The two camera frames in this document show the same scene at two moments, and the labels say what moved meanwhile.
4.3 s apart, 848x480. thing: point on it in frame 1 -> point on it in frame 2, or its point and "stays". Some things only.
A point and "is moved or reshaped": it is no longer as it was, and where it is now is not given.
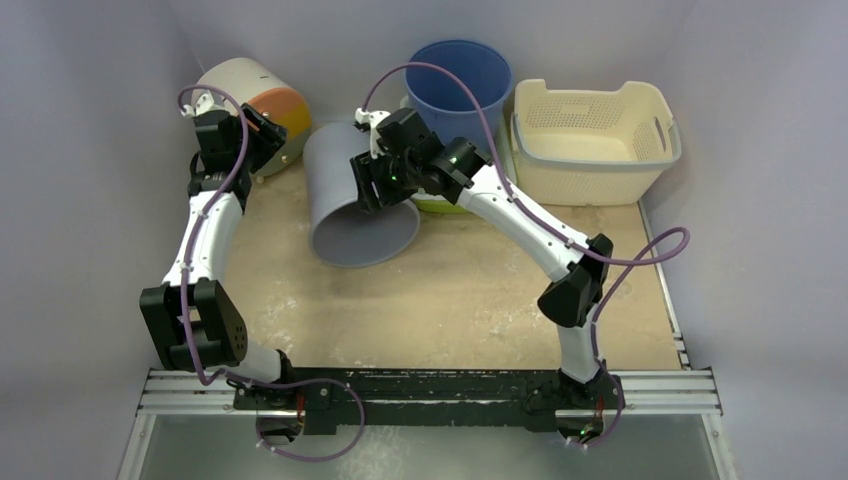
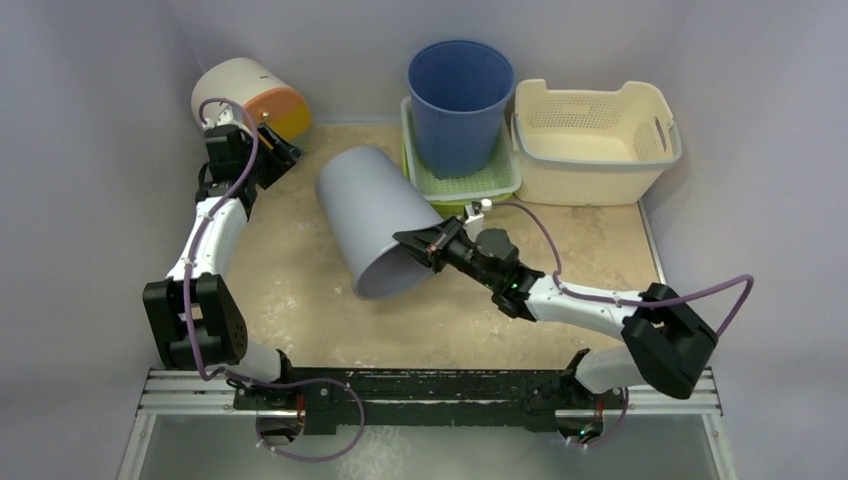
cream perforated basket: x=591 y=147 stays
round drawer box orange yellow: x=257 y=89 stays
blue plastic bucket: x=445 y=107 stays
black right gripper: x=370 y=182 -> x=439 y=245
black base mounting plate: x=429 y=400 stays
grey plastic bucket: x=341 y=232 is moved or reshaped
